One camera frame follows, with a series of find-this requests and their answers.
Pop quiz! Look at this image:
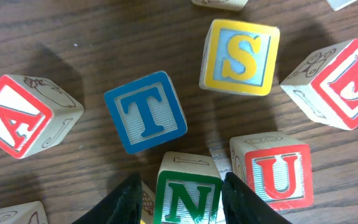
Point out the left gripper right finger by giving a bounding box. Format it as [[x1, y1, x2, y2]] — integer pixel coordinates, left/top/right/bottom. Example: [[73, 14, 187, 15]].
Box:
[[222, 172, 291, 224]]

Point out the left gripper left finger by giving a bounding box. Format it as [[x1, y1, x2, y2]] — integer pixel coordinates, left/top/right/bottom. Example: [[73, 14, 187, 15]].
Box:
[[73, 172, 143, 224]]

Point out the green N block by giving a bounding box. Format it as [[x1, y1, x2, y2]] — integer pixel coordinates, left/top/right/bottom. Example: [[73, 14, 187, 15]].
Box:
[[154, 151, 223, 223]]

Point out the red E block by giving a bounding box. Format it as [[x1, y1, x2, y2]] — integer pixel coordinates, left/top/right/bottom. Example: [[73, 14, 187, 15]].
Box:
[[280, 39, 358, 130]]

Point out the yellow O block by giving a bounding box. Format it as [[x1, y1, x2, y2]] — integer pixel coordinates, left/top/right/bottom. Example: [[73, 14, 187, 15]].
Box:
[[140, 182, 155, 224]]

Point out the red U block upper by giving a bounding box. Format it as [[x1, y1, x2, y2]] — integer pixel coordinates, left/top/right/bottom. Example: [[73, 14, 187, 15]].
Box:
[[229, 131, 314, 210]]

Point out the red I block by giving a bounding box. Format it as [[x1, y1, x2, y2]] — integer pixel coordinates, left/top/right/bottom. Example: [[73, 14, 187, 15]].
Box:
[[0, 201, 48, 224]]

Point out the blue T block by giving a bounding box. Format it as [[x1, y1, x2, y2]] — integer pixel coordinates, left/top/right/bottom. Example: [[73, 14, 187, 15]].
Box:
[[104, 71, 188, 154]]

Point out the red A block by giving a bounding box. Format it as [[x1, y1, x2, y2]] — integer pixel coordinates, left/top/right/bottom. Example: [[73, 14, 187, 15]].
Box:
[[0, 75, 84, 159]]

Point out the yellow S block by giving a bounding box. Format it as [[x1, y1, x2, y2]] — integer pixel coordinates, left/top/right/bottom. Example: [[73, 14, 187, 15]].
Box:
[[199, 19, 280, 96]]

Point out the yellow C block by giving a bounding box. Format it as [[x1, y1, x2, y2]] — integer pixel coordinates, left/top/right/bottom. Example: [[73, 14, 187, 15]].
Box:
[[191, 0, 248, 11]]

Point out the blue L block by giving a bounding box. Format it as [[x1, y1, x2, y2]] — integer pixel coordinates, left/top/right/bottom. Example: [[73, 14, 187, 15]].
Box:
[[326, 0, 357, 11]]

